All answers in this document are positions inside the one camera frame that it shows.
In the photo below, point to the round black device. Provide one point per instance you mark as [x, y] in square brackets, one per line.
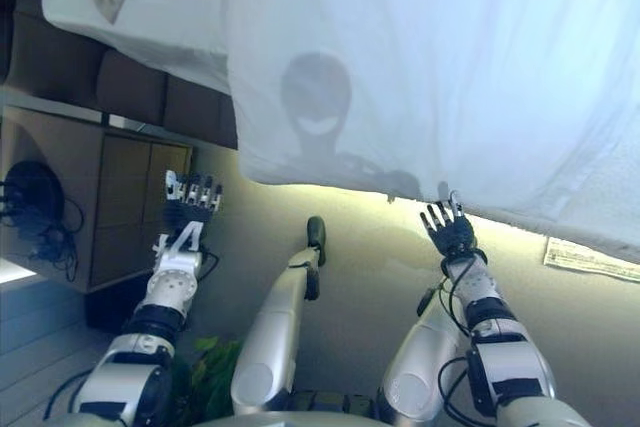
[35, 197]

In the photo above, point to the dark robot left hand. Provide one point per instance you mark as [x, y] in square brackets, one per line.
[190, 202]

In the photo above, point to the silver robot left leg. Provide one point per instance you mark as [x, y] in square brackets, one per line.
[280, 327]

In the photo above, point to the wooden nightstand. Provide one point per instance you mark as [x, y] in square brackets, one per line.
[125, 197]

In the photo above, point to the silver robot leg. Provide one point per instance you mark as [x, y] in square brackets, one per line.
[425, 362]
[280, 327]

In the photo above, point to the silver robot right leg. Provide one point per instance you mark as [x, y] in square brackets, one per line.
[425, 362]

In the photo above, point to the white duvet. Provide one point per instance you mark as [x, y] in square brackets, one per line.
[450, 72]

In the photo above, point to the printed paper sheet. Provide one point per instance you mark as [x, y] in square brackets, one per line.
[590, 257]

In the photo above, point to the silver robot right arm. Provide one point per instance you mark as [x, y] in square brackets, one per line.
[500, 337]

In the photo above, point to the dark robot right hand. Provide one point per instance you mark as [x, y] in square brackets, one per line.
[450, 229]

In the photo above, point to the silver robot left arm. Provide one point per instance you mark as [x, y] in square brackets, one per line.
[160, 307]

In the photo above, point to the bed with white sheet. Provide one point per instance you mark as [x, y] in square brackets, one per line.
[165, 12]
[130, 82]

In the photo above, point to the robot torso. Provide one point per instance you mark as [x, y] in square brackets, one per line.
[330, 419]

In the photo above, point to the green potted plant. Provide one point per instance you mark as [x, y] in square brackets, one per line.
[210, 377]

